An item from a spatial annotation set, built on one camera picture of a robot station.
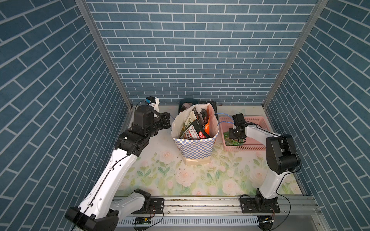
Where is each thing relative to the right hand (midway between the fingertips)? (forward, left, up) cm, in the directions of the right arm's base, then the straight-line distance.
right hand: (233, 134), depth 100 cm
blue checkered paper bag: (-23, +26, +14) cm, 37 cm away
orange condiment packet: (-12, +20, +22) cm, 32 cm away
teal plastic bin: (+30, +36, +3) cm, 47 cm away
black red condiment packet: (-1, +23, +18) cm, 29 cm away
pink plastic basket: (+13, -21, 0) cm, 25 cm away
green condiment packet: (-5, +2, -2) cm, 6 cm away
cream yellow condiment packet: (-13, +26, +20) cm, 35 cm away
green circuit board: (-53, +50, -5) cm, 73 cm away
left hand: (-14, +36, +34) cm, 52 cm away
